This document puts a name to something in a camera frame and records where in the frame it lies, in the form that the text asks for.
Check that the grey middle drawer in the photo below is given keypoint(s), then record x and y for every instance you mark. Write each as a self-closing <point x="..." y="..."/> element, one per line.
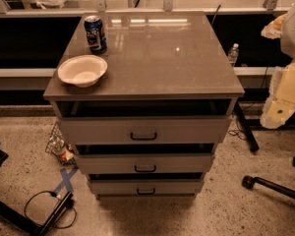
<point x="144" y="163"/>

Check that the blue tape cross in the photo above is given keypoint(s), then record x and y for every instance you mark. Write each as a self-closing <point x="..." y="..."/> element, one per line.
<point x="66" y="180"/>

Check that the wire basket with items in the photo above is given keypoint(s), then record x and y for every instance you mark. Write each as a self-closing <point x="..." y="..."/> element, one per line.
<point x="57" y="147"/>

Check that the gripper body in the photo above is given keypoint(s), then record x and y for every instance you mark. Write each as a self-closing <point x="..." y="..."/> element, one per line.
<point x="294" y="33"/>

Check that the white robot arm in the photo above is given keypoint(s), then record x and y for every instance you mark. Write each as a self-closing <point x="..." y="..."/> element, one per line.
<point x="287" y="40"/>

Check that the clear plastic water bottle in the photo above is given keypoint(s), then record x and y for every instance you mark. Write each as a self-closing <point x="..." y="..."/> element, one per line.
<point x="233" y="54"/>

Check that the grey bottom drawer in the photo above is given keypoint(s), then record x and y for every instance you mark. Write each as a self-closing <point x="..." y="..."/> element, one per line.
<point x="117" y="188"/>

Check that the black chair leg with caster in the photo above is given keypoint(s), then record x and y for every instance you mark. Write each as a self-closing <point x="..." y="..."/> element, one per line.
<point x="248" y="182"/>

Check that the grey top drawer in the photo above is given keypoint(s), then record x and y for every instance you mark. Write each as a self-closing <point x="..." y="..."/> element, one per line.
<point x="139" y="130"/>

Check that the black table leg right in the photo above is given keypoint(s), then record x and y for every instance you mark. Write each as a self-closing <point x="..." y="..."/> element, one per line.
<point x="253" y="145"/>

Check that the grey drawer cabinet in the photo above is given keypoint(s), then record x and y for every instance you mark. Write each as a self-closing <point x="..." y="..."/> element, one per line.
<point x="159" y="65"/>

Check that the grey drawer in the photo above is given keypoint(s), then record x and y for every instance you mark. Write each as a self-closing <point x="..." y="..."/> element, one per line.
<point x="144" y="163"/>
<point x="139" y="130"/>
<point x="117" y="188"/>

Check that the white bowl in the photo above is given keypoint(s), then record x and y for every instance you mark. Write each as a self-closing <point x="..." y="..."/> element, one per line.
<point x="82" y="71"/>

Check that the blue soda can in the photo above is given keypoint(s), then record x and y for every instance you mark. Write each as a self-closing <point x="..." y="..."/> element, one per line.
<point x="95" y="34"/>

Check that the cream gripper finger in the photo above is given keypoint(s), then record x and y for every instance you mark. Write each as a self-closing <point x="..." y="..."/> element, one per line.
<point x="274" y="28"/>

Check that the black stand leg left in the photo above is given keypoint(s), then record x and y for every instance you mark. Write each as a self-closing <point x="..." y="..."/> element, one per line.
<point x="27" y="224"/>

